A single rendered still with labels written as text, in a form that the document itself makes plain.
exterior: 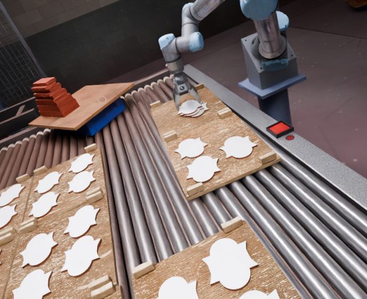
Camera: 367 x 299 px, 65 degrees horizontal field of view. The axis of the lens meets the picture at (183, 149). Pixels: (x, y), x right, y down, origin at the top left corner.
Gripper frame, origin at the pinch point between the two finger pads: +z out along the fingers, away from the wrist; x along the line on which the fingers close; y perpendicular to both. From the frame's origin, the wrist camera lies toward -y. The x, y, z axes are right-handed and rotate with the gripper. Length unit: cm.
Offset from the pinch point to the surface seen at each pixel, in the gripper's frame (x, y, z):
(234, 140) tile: -14.1, -38.9, 1.5
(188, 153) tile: 4.9, -38.3, 1.5
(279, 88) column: -47.6, 6.2, 9.0
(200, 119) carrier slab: -3.7, -12.2, 2.4
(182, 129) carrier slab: 5.5, -15.7, 2.4
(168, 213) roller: 15, -65, 4
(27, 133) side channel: 112, 46, 2
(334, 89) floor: -141, 134, 96
